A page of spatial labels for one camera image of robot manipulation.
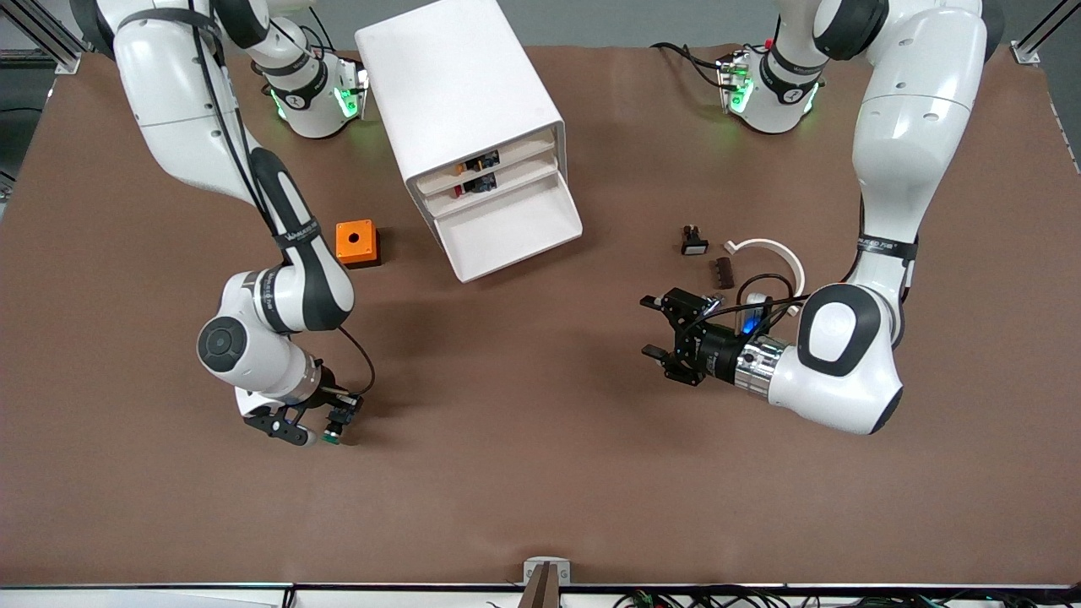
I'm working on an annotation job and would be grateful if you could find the white drawer cabinet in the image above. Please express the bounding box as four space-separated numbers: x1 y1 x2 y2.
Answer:
355 0 569 222

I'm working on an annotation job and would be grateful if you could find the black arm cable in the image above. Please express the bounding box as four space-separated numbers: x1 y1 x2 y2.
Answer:
187 7 377 399
688 274 807 332

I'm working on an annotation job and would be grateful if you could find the aluminium frame profile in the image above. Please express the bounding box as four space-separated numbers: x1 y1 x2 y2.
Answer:
0 0 83 75
1011 0 1081 66

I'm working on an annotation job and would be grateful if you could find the grey metal mounting bracket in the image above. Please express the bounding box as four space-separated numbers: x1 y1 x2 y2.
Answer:
523 556 572 587

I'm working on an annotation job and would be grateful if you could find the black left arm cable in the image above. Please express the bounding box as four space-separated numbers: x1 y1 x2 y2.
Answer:
688 274 807 332

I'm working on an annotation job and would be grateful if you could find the orange button enclosure box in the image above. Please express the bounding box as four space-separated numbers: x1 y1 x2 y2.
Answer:
335 220 382 269

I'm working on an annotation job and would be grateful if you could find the white plastic drawer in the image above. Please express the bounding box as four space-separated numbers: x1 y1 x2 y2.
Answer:
429 173 584 284
420 150 562 216
412 127 560 197

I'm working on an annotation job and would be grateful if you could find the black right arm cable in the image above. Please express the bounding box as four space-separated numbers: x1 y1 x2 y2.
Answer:
187 7 377 399

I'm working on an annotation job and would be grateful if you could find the black left base cable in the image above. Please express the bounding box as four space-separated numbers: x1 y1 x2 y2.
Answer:
650 42 729 90

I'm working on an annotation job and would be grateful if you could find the white curved plastic bracket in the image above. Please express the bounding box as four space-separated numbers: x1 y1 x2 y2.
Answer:
725 239 806 318

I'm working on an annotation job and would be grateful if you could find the dark camera mount pole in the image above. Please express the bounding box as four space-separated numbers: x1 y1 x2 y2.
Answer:
517 564 562 608

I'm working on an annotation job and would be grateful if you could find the white table edge frame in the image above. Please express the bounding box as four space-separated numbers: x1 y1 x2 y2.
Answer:
0 583 1081 608

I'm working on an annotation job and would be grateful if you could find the brown table cover mat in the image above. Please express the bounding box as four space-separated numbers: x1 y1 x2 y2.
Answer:
0 44 1081 588

